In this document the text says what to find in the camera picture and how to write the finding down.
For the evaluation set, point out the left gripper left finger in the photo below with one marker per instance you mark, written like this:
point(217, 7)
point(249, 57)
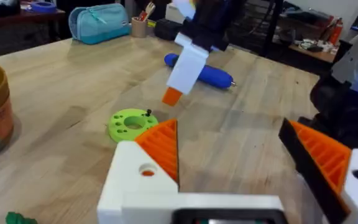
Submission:
point(129, 174)

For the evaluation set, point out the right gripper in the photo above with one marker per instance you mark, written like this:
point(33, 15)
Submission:
point(213, 25)

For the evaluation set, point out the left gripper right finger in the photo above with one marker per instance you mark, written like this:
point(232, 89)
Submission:
point(325, 158)

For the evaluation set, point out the small black screw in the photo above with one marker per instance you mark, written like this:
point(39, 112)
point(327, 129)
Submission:
point(148, 112)

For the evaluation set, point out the green toy vegetable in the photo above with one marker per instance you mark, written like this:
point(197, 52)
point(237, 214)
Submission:
point(19, 218)

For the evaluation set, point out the black case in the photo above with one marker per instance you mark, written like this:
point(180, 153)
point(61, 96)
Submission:
point(166, 29)

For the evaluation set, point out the green disc with holes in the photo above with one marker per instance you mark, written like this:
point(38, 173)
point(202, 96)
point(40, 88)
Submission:
point(120, 126)

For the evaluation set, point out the tan cup with utensils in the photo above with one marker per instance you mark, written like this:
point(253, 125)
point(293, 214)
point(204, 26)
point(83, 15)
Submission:
point(139, 27)

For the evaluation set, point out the teal zip pouch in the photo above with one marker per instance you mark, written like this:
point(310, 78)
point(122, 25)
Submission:
point(99, 25)

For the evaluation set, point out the cluttered wooden workbench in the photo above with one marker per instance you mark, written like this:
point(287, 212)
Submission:
point(314, 49)

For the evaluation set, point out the red bottle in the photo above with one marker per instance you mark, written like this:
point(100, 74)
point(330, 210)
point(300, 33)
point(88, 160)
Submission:
point(336, 32)

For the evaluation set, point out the blue tape roll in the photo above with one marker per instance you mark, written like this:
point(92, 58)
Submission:
point(43, 7)

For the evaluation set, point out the dark wooden side table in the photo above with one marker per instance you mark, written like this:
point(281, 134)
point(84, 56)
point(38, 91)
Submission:
point(17, 18)

